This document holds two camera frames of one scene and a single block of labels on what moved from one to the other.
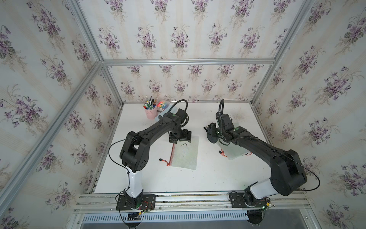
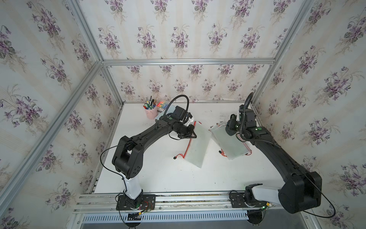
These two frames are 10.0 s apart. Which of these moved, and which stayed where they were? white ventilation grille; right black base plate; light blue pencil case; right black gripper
Moved: right black gripper
Stayed: right black base plate; light blue pencil case; white ventilation grille
